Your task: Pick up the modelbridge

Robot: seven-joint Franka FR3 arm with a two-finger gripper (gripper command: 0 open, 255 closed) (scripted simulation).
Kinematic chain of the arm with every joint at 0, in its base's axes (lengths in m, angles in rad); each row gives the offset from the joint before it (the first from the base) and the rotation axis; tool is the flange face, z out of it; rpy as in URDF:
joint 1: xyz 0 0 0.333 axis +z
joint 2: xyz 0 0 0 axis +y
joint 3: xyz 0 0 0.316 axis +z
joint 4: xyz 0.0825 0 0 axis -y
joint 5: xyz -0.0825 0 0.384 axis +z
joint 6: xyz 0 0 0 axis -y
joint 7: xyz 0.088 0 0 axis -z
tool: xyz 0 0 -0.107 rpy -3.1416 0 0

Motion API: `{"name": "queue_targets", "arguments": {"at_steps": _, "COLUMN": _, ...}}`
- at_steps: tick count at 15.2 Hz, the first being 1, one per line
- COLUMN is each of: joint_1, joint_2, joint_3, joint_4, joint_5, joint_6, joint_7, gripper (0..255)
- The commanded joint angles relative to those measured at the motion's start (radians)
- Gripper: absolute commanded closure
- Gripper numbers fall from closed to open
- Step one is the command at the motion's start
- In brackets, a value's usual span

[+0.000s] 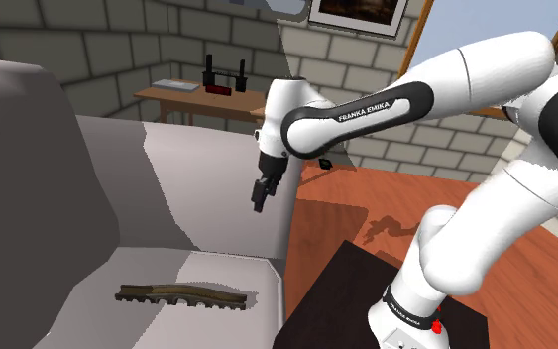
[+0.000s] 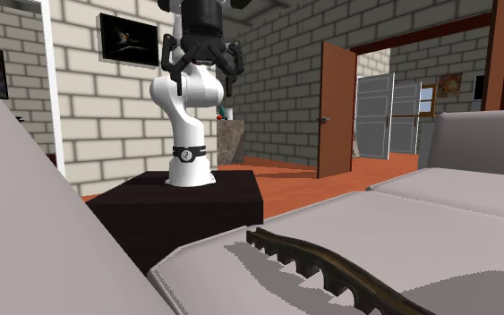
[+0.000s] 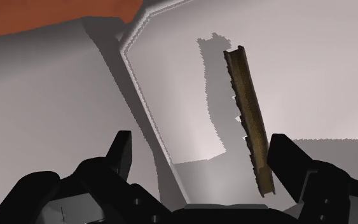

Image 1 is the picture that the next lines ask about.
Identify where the wooden side table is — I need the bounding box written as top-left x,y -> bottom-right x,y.
133,53 -> 268,128

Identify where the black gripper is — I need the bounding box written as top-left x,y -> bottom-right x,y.
251,151 -> 289,214

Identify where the grey sofa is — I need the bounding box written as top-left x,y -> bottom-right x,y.
0,59 -> 305,349

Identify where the brown wooden toy track piece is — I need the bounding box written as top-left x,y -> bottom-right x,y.
114,283 -> 250,312

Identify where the window with wooden frame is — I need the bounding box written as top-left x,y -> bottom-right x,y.
397,0 -> 558,122

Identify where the framed wall picture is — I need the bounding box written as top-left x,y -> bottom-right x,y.
307,0 -> 409,40

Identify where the dark robot stand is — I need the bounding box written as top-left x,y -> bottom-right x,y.
272,240 -> 492,349

